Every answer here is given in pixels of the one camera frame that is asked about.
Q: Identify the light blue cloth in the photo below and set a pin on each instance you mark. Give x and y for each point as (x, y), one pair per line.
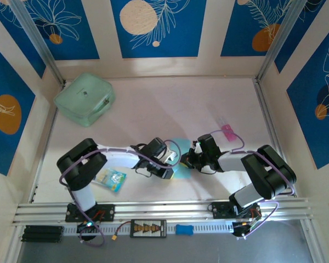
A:
(183, 145)

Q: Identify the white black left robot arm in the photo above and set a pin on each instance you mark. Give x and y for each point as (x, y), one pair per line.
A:
(118, 160)

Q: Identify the pink clear plastic stick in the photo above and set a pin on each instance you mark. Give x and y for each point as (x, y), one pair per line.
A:
(228, 132)

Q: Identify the blue yellow snack packet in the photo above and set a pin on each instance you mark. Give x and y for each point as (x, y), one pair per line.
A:
(113, 179)

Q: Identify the blue foam block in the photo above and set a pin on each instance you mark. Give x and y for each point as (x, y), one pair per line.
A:
(184, 229)

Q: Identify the black power distribution board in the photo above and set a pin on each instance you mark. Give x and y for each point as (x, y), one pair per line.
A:
(148, 228)

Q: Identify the black wiring hub green light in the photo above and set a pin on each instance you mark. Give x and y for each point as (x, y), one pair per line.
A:
(87, 224)
(241, 228)

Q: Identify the mint green zip pouch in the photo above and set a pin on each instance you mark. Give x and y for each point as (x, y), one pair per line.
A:
(82, 96)

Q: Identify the black profile bar stack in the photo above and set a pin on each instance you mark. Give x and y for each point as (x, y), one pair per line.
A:
(42, 234)

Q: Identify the aluminium mounting rail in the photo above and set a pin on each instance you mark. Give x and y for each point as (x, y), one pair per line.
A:
(167, 209)

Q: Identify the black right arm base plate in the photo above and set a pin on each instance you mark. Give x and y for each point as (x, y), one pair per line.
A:
(219, 210)

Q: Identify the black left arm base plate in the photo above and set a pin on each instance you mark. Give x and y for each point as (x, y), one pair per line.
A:
(107, 212)

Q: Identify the aluminium table side rail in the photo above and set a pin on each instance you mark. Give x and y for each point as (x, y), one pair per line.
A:
(41, 164)
(269, 123)

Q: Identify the aluminium frame post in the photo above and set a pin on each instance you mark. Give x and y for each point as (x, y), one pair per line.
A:
(279, 41)
(38, 41)

